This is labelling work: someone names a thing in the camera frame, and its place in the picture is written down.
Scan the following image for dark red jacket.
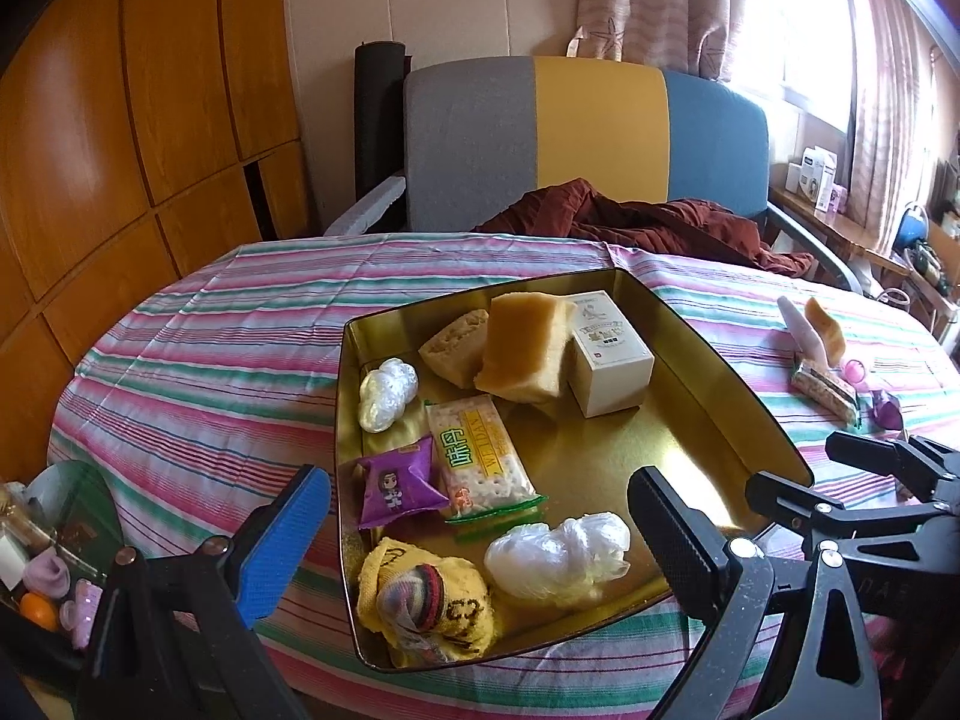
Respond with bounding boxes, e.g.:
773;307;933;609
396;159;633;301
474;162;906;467
472;178;817;278

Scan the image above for small white plastic wrap ball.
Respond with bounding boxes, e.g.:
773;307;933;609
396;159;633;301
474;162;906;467
358;358;419;434

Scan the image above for large sponge cake piece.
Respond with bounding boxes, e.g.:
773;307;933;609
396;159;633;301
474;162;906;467
474;292;578;402

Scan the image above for black rolled mat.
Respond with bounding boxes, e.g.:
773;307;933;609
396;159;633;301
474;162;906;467
354;41;410;233

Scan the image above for gold tin box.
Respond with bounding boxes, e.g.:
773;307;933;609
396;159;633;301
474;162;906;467
335;268;816;672

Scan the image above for white blue carton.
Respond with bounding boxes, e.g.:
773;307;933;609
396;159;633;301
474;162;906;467
787;146;839;211

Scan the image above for large white plastic wrap bundle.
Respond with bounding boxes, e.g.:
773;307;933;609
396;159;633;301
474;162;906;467
484;511;632;605

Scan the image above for purple cartoon snack packet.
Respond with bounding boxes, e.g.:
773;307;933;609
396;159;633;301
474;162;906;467
354;435;449;532

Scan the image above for wooden wardrobe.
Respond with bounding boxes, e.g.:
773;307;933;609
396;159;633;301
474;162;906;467
0;0;316;466

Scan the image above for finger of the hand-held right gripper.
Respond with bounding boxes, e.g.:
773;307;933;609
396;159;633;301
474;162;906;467
745;469;960;541
825;431;960;502

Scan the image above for striped pink curtain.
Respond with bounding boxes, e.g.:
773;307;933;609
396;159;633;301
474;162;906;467
832;0;938;233

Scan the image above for small purple packet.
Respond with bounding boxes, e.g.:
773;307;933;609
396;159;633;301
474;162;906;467
870;388;908;432

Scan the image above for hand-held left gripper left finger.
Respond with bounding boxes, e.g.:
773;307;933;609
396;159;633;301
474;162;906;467
75;463;335;720

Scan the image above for green yellow cracker packet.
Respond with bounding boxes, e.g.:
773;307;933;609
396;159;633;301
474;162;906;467
425;394;548;526

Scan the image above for pale bread piece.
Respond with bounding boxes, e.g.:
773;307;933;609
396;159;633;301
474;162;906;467
418;307;492;389

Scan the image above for grey yellow blue armchair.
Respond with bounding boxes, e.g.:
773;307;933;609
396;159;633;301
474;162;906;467
324;56;863;293

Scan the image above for striped tablecloth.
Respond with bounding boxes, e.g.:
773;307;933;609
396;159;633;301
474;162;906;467
46;232;960;720

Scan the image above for orange fruit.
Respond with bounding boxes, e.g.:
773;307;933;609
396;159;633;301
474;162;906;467
21;592;61;629

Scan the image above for nougat bar packet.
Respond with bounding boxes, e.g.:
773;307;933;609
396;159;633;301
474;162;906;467
790;360;858;417

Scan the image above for wooden desk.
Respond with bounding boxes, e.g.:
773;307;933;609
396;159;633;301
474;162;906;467
769;184;960;331

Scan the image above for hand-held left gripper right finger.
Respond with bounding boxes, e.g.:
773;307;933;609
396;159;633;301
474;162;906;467
627;466;886;720

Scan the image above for white cardboard box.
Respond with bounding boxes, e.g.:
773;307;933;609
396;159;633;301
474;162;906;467
568;290;655;419

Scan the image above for patterned beige curtain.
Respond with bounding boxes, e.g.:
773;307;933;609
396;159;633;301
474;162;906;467
566;0;751;83

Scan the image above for yellow sock bundle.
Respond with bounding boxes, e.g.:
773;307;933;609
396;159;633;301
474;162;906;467
358;538;496;665

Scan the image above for blue globe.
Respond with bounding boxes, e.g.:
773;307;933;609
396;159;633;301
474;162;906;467
892;202;931;252

